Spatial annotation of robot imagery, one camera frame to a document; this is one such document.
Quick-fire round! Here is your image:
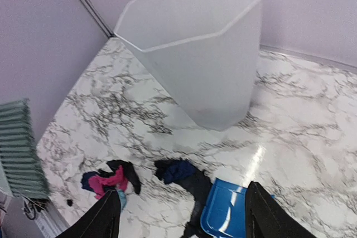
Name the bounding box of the navy paper scrap left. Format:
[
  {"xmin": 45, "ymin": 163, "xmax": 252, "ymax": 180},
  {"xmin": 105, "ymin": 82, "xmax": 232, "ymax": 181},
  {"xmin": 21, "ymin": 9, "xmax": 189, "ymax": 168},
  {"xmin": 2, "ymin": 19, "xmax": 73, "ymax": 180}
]
[{"xmin": 81, "ymin": 171, "xmax": 98, "ymax": 192}]

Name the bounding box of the black and navy paper scrap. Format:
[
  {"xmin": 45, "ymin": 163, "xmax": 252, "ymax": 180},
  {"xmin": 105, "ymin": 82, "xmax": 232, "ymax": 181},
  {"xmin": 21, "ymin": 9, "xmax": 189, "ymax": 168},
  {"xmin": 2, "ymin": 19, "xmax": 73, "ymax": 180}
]
[{"xmin": 154, "ymin": 159, "xmax": 213, "ymax": 204}]

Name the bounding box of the blue plastic dustpan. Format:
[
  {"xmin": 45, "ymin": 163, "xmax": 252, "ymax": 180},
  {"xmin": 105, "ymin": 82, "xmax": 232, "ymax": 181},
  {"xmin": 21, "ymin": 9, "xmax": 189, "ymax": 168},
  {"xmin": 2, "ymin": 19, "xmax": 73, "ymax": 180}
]
[{"xmin": 200, "ymin": 178, "xmax": 249, "ymax": 237}]

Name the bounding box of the small black paper ball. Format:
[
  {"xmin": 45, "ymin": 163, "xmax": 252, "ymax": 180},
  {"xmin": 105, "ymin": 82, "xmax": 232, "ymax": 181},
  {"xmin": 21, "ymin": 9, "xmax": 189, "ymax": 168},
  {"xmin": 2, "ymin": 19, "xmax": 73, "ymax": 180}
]
[{"xmin": 66, "ymin": 199, "xmax": 73, "ymax": 207}]

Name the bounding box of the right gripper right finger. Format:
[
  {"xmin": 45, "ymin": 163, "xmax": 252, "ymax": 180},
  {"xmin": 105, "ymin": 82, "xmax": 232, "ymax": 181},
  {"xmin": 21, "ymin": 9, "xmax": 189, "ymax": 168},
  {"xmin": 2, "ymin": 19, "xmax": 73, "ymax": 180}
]
[{"xmin": 245, "ymin": 181, "xmax": 315, "ymax": 238}]

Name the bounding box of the translucent white plastic bin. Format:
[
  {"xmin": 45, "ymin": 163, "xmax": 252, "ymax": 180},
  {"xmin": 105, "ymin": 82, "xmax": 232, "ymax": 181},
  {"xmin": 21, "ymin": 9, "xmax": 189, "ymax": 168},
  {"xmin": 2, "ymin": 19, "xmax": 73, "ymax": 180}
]
[{"xmin": 114, "ymin": 0, "xmax": 262, "ymax": 131}]

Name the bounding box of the light blue paper scrap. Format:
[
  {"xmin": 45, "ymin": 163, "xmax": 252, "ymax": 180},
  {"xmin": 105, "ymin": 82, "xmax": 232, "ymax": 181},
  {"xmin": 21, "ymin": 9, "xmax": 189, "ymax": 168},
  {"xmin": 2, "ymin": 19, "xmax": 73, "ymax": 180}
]
[{"xmin": 117, "ymin": 190, "xmax": 127, "ymax": 211}]

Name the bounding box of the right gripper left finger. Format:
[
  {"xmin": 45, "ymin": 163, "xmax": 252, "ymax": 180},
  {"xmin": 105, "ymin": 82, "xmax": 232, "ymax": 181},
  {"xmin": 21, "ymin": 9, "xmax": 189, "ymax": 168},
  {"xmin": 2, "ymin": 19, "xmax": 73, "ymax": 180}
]
[{"xmin": 57, "ymin": 191, "xmax": 121, "ymax": 238}]

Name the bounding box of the green hand brush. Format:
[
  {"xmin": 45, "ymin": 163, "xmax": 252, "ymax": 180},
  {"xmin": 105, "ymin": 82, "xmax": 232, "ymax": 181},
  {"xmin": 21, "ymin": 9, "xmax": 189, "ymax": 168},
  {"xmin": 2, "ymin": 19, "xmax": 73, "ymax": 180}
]
[{"xmin": 1, "ymin": 99, "xmax": 50, "ymax": 200}]

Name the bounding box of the black paper scrap left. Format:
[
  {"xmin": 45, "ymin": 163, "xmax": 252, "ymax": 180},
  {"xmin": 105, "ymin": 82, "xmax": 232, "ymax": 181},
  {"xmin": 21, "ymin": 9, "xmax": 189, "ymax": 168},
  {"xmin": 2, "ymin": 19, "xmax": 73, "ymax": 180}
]
[{"xmin": 98, "ymin": 160, "xmax": 142, "ymax": 195}]

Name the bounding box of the white crumpled paper scrap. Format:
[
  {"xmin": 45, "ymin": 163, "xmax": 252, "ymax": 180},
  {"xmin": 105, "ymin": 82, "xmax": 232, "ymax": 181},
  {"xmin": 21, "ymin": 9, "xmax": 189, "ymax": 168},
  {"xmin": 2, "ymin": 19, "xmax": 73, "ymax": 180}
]
[{"xmin": 62, "ymin": 154, "xmax": 84, "ymax": 179}]

